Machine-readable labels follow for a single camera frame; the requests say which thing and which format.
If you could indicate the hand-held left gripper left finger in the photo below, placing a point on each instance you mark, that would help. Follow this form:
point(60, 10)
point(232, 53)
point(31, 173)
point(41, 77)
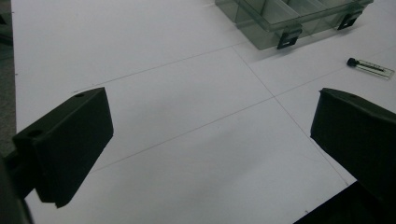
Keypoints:
point(68, 140)

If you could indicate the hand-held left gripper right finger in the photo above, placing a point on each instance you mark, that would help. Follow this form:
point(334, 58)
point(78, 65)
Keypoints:
point(358, 137)

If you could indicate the clear tube with black cap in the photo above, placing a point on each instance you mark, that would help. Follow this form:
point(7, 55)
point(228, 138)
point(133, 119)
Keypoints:
point(370, 67)

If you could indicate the clear plastic compartment box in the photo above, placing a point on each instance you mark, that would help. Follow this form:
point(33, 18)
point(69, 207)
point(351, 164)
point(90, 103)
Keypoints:
point(280, 15)

